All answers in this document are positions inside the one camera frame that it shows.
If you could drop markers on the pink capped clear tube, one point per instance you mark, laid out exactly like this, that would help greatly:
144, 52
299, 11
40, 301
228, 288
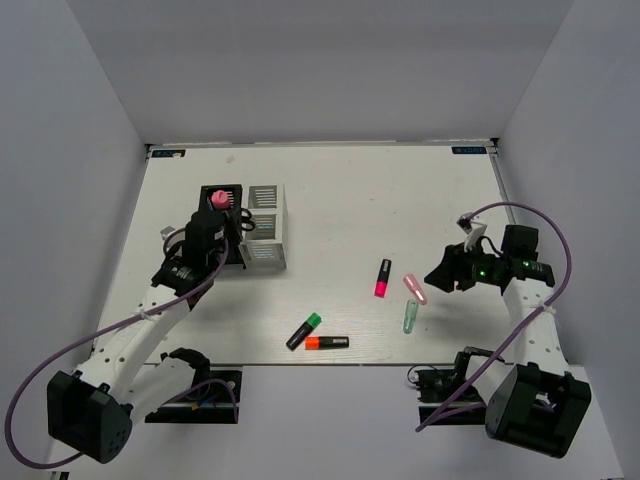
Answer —
220, 200

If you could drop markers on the pink translucent tube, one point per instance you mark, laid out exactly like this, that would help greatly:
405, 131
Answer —
415, 288

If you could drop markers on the pink capped black highlighter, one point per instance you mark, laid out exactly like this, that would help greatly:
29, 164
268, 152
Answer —
383, 278

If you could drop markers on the orange capped black highlighter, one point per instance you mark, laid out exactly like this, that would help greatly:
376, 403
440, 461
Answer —
326, 342

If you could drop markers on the white slatted organizer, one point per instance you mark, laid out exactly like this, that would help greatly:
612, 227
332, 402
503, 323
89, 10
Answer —
264, 244

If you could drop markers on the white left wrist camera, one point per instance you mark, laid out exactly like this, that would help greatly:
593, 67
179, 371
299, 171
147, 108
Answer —
170, 236

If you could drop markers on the blue label sticker right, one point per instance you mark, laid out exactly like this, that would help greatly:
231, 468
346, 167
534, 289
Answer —
469, 150

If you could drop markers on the black handled scissors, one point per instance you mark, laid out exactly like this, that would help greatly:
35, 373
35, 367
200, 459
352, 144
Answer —
242, 222

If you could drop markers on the black slatted organizer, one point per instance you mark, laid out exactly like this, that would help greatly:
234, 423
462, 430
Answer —
235, 191

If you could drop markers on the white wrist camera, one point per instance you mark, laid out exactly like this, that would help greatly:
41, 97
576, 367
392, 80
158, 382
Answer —
170, 236
474, 228

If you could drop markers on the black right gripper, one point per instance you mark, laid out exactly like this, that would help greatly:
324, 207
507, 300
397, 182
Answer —
451, 268

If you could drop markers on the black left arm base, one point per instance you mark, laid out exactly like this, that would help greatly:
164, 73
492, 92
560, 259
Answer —
210, 405

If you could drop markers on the blue label sticker left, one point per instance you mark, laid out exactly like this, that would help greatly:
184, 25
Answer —
168, 153

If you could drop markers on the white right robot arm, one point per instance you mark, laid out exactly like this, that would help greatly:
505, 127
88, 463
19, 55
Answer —
525, 396

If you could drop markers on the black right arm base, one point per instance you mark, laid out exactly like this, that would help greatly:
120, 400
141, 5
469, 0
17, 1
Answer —
434, 385

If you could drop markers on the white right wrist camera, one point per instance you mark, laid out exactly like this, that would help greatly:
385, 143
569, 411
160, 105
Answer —
474, 228

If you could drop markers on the blue label sticker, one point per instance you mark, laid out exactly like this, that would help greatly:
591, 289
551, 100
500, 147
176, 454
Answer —
469, 150
168, 153

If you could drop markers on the green capped black highlighter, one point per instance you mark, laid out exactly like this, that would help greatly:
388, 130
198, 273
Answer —
303, 331

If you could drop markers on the green translucent tube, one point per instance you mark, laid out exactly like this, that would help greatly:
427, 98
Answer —
410, 315

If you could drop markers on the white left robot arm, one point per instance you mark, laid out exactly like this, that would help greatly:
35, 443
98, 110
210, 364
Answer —
94, 408

